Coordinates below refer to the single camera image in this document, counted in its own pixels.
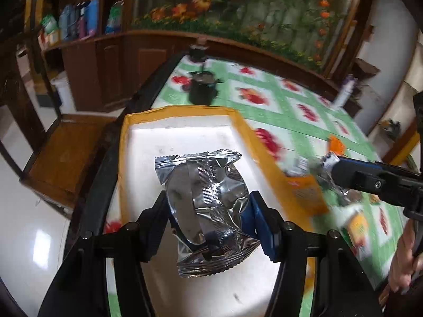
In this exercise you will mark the small black box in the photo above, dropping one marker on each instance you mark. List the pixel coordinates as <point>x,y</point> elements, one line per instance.
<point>197,53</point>

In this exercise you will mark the yellow cardboard box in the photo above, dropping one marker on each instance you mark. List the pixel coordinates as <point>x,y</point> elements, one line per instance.
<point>185,138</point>

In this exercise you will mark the beige carton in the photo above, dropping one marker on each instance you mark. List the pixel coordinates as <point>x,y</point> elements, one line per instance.
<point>49,39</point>

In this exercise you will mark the person's right hand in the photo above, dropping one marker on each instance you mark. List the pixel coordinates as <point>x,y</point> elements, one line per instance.
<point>401,261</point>

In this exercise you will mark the glass case with artificial flowers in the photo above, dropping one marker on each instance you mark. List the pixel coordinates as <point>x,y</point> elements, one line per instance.
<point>248,6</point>

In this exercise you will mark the white bucket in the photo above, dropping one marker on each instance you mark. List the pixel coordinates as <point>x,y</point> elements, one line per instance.
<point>64,92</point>

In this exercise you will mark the brown cardboard piece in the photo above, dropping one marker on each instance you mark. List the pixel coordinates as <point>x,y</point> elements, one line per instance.
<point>366,66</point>

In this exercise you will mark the black cylindrical container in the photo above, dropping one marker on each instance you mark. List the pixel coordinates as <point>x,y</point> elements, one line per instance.
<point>201,92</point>

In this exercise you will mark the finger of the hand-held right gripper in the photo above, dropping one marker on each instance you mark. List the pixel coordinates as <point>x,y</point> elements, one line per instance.
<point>370,180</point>

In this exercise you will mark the dark wooden cabinet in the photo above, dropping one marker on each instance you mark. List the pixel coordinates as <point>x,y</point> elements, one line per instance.
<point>115,66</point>

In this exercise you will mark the tall blue bottle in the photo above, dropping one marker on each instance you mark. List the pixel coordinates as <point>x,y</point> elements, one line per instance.
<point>92,16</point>

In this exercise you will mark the small orange snack packet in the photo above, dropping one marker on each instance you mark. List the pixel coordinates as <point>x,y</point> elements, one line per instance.
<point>337,145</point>

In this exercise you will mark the slim purple flask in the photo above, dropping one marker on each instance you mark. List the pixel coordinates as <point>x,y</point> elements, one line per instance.
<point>82,28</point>

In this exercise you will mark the green white packet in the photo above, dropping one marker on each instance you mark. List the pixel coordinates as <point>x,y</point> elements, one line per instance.
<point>50,23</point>

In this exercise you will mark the white spray bottle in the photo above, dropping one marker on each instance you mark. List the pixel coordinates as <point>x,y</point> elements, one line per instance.
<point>342,97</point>

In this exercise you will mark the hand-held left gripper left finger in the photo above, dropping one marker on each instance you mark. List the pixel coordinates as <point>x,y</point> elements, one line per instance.
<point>155,226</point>

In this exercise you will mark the brown wooden chair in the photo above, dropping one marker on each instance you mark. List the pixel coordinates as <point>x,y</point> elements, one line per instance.
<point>66,158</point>

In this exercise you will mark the green blue plastic bag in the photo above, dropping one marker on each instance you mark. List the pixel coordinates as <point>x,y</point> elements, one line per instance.
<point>114,18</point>

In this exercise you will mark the grey blue jug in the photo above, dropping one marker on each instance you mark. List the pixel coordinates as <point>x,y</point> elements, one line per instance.
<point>68,23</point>

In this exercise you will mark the yellow wooden frame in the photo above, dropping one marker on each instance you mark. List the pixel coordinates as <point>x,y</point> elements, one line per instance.
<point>401,148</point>

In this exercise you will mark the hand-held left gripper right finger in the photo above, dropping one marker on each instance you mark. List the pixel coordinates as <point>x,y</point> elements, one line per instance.
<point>261,229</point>

